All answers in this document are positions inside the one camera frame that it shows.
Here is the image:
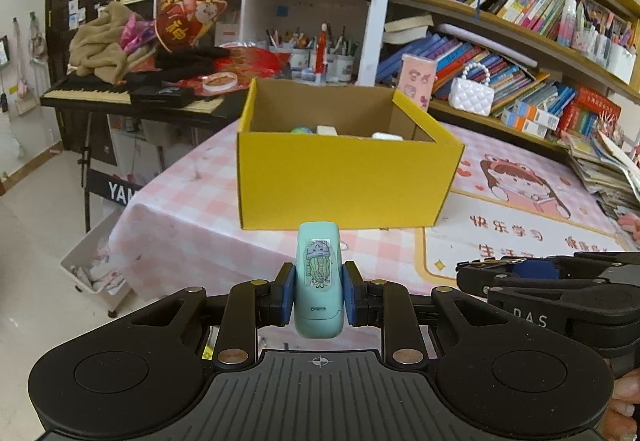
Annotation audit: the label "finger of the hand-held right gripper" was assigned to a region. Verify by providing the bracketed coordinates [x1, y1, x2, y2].
[456, 251, 640, 296]

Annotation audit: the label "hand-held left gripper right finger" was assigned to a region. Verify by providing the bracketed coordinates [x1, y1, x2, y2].
[343, 263, 494, 370]

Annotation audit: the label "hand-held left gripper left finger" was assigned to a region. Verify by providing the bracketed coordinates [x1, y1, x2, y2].
[120, 263, 297, 370]

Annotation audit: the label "teal device jellyfish sticker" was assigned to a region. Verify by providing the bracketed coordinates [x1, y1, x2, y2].
[292, 221, 346, 338]

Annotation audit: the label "yellow cardboard box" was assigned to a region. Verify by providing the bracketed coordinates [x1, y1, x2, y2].
[236, 77, 466, 231]

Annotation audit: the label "person's right hand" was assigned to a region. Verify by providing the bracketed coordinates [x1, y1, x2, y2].
[609, 373, 640, 426]

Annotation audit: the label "pink printed tablecloth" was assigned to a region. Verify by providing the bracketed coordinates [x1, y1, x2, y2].
[107, 116, 640, 318]

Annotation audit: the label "stack of books and papers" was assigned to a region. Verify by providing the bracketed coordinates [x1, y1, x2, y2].
[564, 118, 640, 218]

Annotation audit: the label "white box orange blue end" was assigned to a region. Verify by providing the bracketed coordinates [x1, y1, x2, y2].
[512, 100, 561, 130]
[500, 110, 543, 138]

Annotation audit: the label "red books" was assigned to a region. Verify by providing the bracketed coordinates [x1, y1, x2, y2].
[557, 102, 608, 138]

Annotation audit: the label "white storage bin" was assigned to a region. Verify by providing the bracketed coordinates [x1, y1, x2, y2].
[60, 210, 134, 318]

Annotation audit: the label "red dictionary box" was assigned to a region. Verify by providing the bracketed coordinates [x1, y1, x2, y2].
[572, 85, 622, 122]

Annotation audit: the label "pink cylinder container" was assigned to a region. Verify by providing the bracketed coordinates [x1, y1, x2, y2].
[397, 53, 437, 110]

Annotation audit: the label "black keyboard stand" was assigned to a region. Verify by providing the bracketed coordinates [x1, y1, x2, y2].
[80, 115, 143, 234]

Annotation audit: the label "clear tape roll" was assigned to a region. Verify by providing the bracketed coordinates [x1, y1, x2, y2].
[202, 73, 239, 92]

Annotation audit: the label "red shiny bag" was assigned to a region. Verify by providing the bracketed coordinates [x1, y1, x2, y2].
[215, 46, 292, 95]

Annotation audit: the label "desk pen cups with pens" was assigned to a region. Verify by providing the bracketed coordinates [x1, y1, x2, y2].
[264, 25, 359, 84]

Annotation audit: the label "black cloth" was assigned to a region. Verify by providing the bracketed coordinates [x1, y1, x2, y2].
[124, 46, 232, 95]

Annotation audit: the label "white pen holders with pens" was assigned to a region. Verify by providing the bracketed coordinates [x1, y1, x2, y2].
[570, 3, 638, 85]

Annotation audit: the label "black electronic piano keyboard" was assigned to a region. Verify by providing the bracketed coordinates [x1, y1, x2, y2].
[40, 75, 237, 128]

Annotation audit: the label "pastel bottle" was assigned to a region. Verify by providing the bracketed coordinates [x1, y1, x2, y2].
[557, 0, 577, 48]

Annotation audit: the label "thick white lying books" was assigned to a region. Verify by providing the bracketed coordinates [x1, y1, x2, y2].
[382, 13, 435, 46]

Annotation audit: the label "wooden bookshelf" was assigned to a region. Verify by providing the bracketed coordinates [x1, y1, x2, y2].
[356, 0, 640, 158]

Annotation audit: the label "white shelf unit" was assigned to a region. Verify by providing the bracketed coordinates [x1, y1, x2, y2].
[214, 0, 372, 88]

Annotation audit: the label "brown blanket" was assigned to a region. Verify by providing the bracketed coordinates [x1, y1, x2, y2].
[66, 1, 159, 85]

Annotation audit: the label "white quilted handbag pearl handle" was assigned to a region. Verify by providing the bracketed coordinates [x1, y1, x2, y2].
[449, 62, 495, 118]

